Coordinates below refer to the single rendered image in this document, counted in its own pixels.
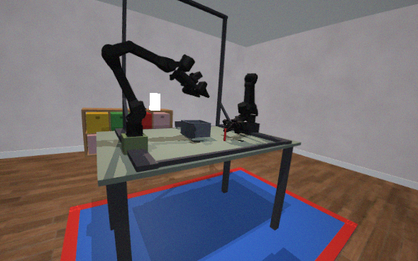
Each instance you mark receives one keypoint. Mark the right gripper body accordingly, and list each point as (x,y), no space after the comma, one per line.
(190,84)

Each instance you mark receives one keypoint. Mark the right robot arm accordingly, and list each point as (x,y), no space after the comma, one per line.
(111,54)

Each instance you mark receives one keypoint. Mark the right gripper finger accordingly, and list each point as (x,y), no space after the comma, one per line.
(193,93)
(205,93)

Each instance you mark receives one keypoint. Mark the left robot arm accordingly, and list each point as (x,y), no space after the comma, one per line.
(249,97)

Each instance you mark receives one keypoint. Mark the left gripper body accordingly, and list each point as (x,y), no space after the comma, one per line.
(237,121)

